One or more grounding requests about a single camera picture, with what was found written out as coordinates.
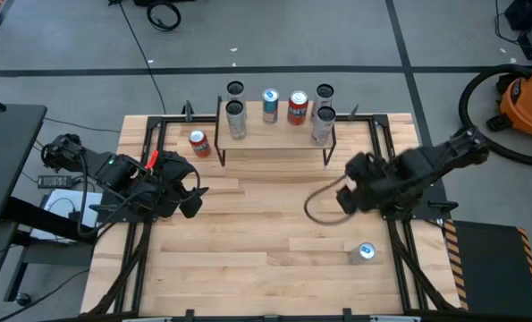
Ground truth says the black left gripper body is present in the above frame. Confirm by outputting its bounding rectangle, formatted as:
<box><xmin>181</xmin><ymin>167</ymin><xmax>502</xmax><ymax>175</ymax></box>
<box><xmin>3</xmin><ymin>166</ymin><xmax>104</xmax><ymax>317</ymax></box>
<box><xmin>157</xmin><ymin>150</ymin><xmax>199</xmax><ymax>198</ymax></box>

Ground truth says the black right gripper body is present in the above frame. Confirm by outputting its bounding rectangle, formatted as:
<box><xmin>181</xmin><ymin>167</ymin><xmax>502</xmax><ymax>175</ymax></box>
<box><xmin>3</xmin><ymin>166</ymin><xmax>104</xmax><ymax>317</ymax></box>
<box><xmin>343</xmin><ymin>151</ymin><xmax>399</xmax><ymax>214</ymax></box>

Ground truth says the Celsius can with pink band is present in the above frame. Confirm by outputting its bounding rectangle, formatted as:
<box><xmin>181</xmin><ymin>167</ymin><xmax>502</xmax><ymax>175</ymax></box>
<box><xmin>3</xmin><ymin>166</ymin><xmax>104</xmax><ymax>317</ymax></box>
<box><xmin>309</xmin><ymin>106</ymin><xmax>337</xmax><ymax>148</ymax></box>

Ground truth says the silver Celsius can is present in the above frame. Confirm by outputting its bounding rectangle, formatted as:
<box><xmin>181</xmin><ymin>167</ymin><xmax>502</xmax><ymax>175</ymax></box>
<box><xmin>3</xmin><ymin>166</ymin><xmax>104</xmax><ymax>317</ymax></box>
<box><xmin>224</xmin><ymin>99</ymin><xmax>248</xmax><ymax>141</ymax></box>

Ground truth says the red Fanta can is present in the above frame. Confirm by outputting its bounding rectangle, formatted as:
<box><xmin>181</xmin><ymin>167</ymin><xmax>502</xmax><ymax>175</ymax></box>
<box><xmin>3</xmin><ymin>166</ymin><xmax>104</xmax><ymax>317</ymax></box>
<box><xmin>286</xmin><ymin>90</ymin><xmax>310</xmax><ymax>127</ymax></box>
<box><xmin>188</xmin><ymin>129</ymin><xmax>213</xmax><ymax>159</ymax></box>

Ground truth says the Celsius can with orange script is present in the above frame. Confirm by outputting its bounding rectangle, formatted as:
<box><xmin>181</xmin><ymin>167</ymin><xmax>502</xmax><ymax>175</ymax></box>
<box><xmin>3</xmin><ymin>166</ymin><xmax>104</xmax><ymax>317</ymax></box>
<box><xmin>225</xmin><ymin>80</ymin><xmax>249</xmax><ymax>111</ymax></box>

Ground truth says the Celsius Peach Vibe can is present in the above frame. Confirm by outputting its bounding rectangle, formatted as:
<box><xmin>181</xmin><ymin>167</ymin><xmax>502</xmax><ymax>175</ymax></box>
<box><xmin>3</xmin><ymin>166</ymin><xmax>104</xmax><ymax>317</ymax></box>
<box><xmin>309</xmin><ymin>83</ymin><xmax>335</xmax><ymax>122</ymax></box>

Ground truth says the blue silver energy drink can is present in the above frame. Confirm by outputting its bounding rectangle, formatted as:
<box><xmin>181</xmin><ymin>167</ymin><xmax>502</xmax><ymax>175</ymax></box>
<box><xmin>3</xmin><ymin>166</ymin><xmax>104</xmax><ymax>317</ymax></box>
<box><xmin>261</xmin><ymin>88</ymin><xmax>281</xmax><ymax>125</ymax></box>
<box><xmin>348</xmin><ymin>241</ymin><xmax>378</xmax><ymax>266</ymax></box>

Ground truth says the wooden shelf with black legs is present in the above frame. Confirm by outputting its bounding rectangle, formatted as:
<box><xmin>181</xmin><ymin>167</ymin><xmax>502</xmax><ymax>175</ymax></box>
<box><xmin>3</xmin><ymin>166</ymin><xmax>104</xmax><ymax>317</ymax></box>
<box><xmin>214</xmin><ymin>96</ymin><xmax>338</xmax><ymax>167</ymax></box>

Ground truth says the red tag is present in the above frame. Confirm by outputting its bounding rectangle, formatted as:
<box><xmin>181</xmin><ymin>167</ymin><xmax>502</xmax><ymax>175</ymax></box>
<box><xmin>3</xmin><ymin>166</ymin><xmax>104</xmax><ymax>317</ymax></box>
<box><xmin>144</xmin><ymin>149</ymin><xmax>160</xmax><ymax>171</ymax></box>

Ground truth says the orange shop vacuum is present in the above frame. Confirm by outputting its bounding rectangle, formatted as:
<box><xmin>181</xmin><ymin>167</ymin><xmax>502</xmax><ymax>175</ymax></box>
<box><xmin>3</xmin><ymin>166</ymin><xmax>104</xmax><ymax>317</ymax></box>
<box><xmin>458</xmin><ymin>64</ymin><xmax>532</xmax><ymax>168</ymax></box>
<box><xmin>486</xmin><ymin>56</ymin><xmax>532</xmax><ymax>153</ymax></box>

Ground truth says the white paper sheet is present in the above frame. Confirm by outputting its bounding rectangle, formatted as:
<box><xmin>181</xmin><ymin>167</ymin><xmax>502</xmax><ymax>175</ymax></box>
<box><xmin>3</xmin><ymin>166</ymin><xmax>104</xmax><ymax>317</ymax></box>
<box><xmin>30</xmin><ymin>188</ymin><xmax>104</xmax><ymax>245</ymax></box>

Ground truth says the black power adapter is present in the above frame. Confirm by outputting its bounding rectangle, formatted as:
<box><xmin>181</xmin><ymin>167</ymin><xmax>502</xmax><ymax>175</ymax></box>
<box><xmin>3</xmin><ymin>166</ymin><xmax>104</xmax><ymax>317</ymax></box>
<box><xmin>37</xmin><ymin>174</ymin><xmax>73</xmax><ymax>190</ymax></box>

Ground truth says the black mat with hazard stripes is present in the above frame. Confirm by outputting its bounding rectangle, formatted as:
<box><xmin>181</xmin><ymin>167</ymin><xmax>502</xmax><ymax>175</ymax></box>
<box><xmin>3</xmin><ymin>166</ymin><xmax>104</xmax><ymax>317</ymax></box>
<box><xmin>443</xmin><ymin>218</ymin><xmax>532</xmax><ymax>319</ymax></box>

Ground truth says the black desk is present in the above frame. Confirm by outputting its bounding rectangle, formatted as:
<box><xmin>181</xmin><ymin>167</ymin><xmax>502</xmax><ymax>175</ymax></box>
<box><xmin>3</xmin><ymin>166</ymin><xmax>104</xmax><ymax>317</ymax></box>
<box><xmin>0</xmin><ymin>103</ymin><xmax>48</xmax><ymax>227</ymax></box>

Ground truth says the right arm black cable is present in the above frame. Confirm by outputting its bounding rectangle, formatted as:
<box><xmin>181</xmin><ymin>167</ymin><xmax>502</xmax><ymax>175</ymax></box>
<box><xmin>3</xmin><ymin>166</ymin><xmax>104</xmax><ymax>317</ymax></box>
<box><xmin>303</xmin><ymin>175</ymin><xmax>356</xmax><ymax>226</ymax></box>

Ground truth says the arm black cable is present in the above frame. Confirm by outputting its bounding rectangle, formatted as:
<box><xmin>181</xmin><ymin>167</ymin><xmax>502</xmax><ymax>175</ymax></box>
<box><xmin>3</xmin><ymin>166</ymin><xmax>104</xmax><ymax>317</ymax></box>
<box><xmin>75</xmin><ymin>151</ymin><xmax>114</xmax><ymax>238</ymax></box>
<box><xmin>303</xmin><ymin>175</ymin><xmax>356</xmax><ymax>226</ymax></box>

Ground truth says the black aluminium table frame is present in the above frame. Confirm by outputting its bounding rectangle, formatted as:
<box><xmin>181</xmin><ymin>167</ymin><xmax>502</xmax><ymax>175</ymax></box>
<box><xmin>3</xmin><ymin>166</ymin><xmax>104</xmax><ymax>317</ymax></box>
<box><xmin>84</xmin><ymin>114</ymin><xmax>461</xmax><ymax>322</ymax></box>

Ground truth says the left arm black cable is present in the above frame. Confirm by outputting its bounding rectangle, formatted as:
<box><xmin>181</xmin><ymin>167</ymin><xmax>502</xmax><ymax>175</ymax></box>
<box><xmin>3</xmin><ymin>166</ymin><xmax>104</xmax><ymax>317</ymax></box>
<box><xmin>75</xmin><ymin>151</ymin><xmax>114</xmax><ymax>238</ymax></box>

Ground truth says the black floor cable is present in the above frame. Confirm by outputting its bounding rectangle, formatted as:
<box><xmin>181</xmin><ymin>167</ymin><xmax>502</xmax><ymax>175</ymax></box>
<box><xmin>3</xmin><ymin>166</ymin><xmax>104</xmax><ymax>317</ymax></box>
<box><xmin>108</xmin><ymin>0</ymin><xmax>168</xmax><ymax>115</ymax></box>

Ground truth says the coiled black cable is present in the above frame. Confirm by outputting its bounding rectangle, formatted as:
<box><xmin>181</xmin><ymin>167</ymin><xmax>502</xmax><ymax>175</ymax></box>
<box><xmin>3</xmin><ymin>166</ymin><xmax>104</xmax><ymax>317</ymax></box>
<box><xmin>146</xmin><ymin>1</ymin><xmax>182</xmax><ymax>32</ymax></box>

